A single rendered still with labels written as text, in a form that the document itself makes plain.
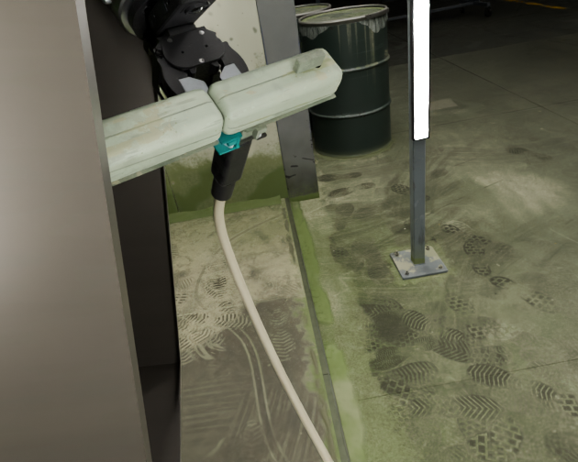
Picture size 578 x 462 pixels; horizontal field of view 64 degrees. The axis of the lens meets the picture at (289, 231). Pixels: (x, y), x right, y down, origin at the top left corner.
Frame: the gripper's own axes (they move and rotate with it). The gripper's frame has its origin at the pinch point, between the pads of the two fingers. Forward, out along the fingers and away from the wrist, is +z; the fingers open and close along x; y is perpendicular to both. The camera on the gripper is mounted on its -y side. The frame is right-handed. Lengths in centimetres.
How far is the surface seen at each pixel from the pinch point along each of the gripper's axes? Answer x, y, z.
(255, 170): -89, 180, -72
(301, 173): -112, 177, -57
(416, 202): -106, 106, 0
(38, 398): 27.4, -0.9, 15.8
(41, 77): 18.9, -19.7, 4.2
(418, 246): -107, 122, 15
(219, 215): -0.2, 21.4, 0.7
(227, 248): -0.4, 27.3, 4.2
